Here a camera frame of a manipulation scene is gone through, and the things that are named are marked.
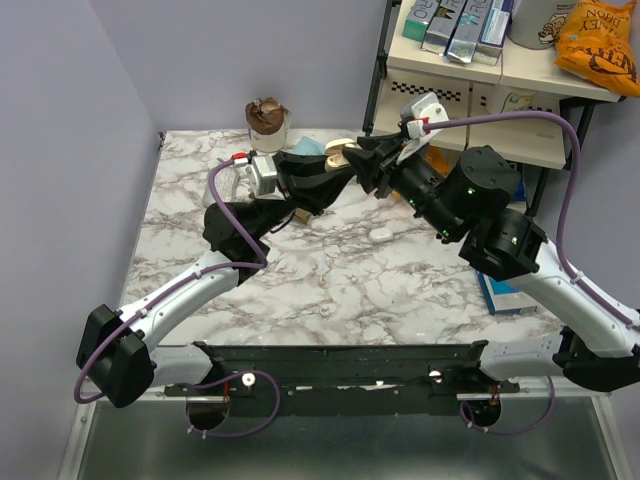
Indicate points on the white earbud charging case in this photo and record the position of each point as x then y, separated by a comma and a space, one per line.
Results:
380, 235

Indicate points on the orange snack bag lower shelf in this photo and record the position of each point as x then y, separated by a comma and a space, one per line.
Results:
438, 160

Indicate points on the purple white toothpaste box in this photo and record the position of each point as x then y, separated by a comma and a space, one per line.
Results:
491, 41

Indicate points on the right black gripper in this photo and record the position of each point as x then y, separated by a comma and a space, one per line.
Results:
369, 165

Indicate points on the blue Harry's razor box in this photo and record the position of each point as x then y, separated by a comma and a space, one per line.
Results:
502, 298

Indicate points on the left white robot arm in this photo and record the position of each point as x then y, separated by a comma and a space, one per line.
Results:
121, 350

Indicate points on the grey toothpaste box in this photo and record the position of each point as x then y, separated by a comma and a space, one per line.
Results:
442, 26

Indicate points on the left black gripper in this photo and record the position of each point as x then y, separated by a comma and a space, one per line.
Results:
305, 184

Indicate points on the orange honey dijon chips bag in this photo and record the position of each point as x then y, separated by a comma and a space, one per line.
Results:
594, 44

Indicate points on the teal toothpaste box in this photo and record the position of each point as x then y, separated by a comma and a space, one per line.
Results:
419, 18

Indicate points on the black frame cream shelf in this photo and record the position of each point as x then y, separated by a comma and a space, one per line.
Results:
402, 69

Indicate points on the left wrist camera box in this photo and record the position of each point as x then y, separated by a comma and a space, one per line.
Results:
263, 175

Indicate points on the brown lidded white cup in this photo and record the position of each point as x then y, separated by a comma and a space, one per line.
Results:
268, 124

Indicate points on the beige earbud charging case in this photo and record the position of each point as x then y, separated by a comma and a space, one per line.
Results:
335, 159

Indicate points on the silver glitter pouch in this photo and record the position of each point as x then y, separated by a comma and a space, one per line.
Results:
226, 180

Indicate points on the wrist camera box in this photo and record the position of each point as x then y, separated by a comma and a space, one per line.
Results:
263, 175
416, 118

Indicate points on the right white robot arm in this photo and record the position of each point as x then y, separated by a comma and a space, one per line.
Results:
470, 206

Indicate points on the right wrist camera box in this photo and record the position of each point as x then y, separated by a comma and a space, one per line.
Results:
416, 118

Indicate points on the blue brown chips bag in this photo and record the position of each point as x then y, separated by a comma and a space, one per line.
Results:
306, 146

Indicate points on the blue Doritos bag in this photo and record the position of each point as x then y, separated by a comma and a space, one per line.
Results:
519, 195

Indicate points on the white popcorn tub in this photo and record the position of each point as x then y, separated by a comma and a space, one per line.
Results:
535, 24

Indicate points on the silver blue toothpaste box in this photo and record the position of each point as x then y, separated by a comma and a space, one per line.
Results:
469, 28

